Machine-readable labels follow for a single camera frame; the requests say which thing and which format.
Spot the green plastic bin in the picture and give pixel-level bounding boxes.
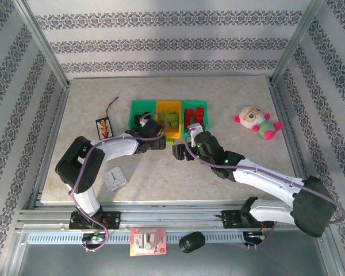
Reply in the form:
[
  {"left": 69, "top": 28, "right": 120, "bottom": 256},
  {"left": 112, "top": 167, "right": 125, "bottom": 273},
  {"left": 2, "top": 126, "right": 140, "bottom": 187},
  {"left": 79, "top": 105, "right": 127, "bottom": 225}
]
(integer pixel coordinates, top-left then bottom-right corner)
[
  {"left": 180, "top": 100, "right": 211, "bottom": 139},
  {"left": 128, "top": 99, "right": 159, "bottom": 139}
]

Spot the yellow plastic bin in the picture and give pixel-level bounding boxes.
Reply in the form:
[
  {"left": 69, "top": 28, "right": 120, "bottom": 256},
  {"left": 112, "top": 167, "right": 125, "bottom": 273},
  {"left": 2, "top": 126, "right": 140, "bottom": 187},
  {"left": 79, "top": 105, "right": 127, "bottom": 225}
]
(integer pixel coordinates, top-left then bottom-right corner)
[{"left": 156, "top": 100, "right": 183, "bottom": 140}]

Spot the plush toy with glasses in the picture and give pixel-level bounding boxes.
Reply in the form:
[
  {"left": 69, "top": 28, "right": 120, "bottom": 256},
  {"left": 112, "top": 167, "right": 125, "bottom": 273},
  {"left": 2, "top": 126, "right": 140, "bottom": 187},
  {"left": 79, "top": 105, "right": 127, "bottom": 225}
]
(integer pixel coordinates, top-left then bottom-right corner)
[{"left": 233, "top": 105, "right": 284, "bottom": 141}]

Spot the white square alarm clock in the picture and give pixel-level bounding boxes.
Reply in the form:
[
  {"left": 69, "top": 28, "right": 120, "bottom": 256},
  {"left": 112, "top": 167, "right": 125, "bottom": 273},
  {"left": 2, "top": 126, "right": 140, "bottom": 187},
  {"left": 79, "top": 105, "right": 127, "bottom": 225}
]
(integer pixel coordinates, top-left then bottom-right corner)
[{"left": 103, "top": 166, "right": 127, "bottom": 192}]

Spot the black computer mouse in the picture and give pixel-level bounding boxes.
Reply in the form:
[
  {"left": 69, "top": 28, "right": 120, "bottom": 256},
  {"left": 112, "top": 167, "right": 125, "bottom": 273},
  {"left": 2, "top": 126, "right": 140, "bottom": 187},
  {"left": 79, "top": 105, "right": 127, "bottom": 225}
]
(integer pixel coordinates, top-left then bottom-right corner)
[{"left": 178, "top": 231, "right": 205, "bottom": 254}]

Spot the red carded retail package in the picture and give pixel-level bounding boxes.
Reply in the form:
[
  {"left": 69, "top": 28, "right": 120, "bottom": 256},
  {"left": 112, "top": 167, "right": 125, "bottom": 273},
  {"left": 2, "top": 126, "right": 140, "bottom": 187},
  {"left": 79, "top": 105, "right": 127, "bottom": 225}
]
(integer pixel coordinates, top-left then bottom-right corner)
[{"left": 129, "top": 227, "right": 167, "bottom": 257}]

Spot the small circuit board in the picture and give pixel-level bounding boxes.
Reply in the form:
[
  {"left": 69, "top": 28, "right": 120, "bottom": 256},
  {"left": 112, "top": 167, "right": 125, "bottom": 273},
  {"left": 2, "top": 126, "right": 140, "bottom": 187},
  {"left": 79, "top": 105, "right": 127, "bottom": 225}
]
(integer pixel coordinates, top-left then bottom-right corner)
[
  {"left": 80, "top": 232, "right": 106, "bottom": 245},
  {"left": 243, "top": 231, "right": 267, "bottom": 242}
]

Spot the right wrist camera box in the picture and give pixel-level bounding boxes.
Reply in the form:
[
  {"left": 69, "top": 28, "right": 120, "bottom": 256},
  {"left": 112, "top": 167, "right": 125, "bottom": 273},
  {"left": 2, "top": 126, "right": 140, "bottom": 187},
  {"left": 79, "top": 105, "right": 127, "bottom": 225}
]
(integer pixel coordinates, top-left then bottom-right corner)
[{"left": 188, "top": 123, "right": 204, "bottom": 148}]

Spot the black board with red wire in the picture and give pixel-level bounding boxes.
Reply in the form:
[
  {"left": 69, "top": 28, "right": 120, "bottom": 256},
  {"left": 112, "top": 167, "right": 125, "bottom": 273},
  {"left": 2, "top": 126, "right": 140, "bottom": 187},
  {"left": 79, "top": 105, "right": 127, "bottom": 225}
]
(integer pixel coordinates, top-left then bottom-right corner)
[{"left": 95, "top": 97, "right": 120, "bottom": 140}]

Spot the aluminium front rail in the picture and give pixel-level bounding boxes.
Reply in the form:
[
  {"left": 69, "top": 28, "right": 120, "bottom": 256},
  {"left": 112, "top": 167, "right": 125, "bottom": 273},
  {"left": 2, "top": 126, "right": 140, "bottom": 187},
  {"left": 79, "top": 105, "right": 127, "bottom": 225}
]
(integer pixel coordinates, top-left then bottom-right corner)
[{"left": 16, "top": 201, "right": 325, "bottom": 231}]

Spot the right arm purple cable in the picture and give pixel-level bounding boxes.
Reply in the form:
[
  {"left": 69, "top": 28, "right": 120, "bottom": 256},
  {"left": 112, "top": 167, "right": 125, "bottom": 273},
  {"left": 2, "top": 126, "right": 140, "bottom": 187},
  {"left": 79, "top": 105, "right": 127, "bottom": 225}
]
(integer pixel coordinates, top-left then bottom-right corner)
[{"left": 185, "top": 128, "right": 345, "bottom": 251}]

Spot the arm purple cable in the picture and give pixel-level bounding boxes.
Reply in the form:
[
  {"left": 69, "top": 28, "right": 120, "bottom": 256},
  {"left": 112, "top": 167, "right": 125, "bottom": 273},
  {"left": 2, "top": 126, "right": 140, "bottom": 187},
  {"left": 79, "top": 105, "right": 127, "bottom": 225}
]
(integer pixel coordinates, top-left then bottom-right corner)
[
  {"left": 185, "top": 128, "right": 345, "bottom": 251},
  {"left": 68, "top": 112, "right": 170, "bottom": 254}
]

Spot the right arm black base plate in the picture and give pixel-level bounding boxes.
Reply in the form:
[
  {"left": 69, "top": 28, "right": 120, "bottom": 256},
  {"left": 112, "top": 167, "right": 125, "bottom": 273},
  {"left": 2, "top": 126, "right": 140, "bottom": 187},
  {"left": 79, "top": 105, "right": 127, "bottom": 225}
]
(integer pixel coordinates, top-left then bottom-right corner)
[{"left": 221, "top": 209, "right": 275, "bottom": 230}]

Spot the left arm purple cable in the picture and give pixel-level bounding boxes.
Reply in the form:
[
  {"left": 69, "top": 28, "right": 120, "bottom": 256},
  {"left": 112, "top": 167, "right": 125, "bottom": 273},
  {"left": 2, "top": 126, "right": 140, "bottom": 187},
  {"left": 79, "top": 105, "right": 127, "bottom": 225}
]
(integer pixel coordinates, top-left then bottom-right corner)
[{"left": 68, "top": 112, "right": 170, "bottom": 254}]

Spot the aluminium side rail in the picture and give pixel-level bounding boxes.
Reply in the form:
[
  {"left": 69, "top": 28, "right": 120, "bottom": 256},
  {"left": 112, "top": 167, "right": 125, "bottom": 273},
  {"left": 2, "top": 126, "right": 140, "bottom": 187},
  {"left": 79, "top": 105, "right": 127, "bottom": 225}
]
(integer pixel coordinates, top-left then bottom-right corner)
[
  {"left": 28, "top": 83, "right": 71, "bottom": 209},
  {"left": 269, "top": 80, "right": 317, "bottom": 208}
]

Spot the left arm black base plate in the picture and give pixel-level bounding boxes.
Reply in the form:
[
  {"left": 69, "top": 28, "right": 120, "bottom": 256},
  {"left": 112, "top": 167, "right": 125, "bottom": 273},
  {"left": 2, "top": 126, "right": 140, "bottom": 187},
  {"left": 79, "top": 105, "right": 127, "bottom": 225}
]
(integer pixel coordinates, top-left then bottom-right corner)
[{"left": 68, "top": 210, "right": 122, "bottom": 231}]

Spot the aluminium frame post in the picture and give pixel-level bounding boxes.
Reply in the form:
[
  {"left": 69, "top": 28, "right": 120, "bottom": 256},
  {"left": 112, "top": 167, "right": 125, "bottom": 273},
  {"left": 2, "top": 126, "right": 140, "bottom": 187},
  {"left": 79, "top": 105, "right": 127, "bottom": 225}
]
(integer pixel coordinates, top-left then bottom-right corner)
[
  {"left": 270, "top": 0, "right": 325, "bottom": 87},
  {"left": 13, "top": 0, "right": 72, "bottom": 90}
]

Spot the grey slotted cable duct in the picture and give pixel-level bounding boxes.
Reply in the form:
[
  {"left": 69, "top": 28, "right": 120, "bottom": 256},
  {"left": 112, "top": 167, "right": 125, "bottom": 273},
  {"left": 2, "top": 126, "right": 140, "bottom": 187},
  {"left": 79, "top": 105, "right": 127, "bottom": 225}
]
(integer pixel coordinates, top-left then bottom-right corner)
[{"left": 26, "top": 232, "right": 265, "bottom": 245}]

